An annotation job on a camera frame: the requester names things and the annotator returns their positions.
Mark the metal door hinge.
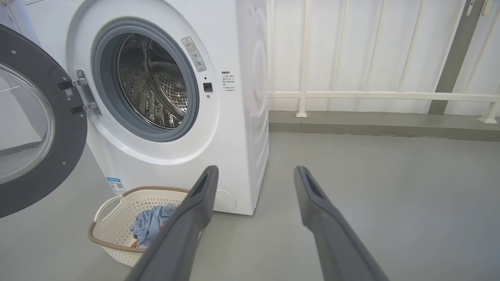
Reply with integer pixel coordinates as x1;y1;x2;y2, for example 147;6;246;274
58;69;102;116

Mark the white metal railing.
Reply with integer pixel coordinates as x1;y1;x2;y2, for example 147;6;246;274
267;0;500;124

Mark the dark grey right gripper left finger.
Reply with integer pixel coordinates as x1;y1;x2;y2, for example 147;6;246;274
125;165;220;281

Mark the washer opening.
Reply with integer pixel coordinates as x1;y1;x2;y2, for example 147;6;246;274
91;21;200;142

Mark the round white filter cover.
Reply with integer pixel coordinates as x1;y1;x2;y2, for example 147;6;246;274
212;189;238;213

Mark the grey vertical post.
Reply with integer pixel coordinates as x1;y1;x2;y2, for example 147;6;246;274
427;0;486;115

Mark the blue energy label sticker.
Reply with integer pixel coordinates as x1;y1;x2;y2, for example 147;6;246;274
106;177;127;197

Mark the washing machine door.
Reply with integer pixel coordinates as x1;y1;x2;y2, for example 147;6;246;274
0;23;88;219

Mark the cream laundry basket brown rim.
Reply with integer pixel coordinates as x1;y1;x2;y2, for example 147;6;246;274
87;186;202;267

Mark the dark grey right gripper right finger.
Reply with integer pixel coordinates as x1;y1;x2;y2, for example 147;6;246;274
293;166;389;281

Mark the white front-load washing machine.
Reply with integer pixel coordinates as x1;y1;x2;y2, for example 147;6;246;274
24;0;270;216

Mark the rectangular warning sticker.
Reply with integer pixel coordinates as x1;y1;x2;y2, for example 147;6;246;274
181;36;207;73

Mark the blue patterned garment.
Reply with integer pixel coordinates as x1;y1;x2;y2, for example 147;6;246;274
130;203;177;249

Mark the steel perforated washer drum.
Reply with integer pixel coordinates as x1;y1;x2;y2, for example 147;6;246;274
117;33;189;130

